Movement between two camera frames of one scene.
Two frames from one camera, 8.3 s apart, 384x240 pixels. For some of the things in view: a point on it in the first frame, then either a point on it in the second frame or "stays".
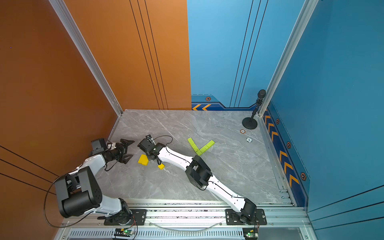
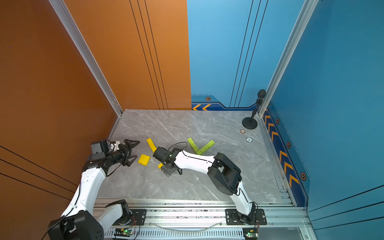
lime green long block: (192, 143) stays
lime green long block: (204, 148) stays
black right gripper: (148, 155) -> (167, 171)
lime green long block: (210, 143) stays
